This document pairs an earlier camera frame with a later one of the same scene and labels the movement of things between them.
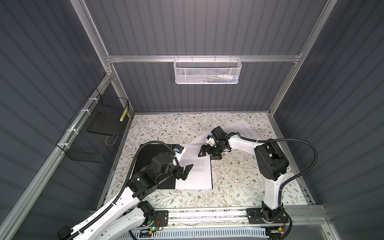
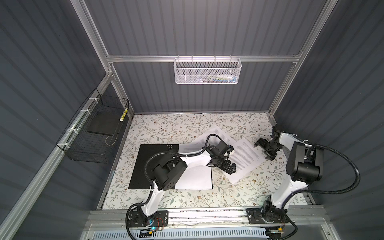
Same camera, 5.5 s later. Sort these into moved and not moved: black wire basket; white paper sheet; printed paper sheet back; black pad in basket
Moved: printed paper sheet back
Not moved: black wire basket; black pad in basket; white paper sheet
